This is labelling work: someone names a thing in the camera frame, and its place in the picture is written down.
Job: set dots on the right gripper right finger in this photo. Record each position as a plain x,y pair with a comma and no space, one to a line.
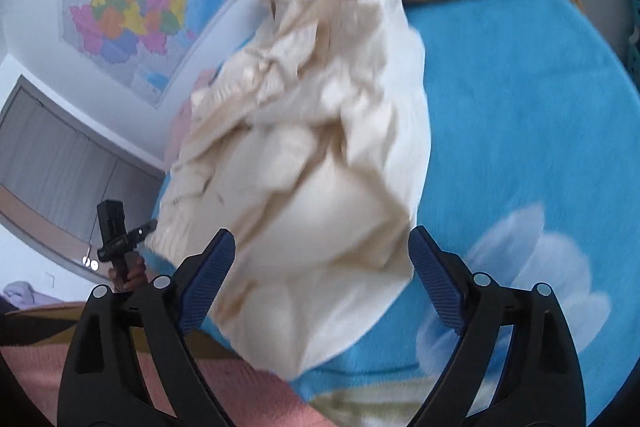
515,361

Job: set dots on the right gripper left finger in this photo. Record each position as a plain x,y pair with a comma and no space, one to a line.
103,383

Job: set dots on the cream beige garment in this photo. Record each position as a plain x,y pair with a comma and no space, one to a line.
311,147

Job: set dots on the person's left hand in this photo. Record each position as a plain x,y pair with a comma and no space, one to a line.
137,276

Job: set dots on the grey wardrobe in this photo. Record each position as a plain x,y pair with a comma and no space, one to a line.
55,171

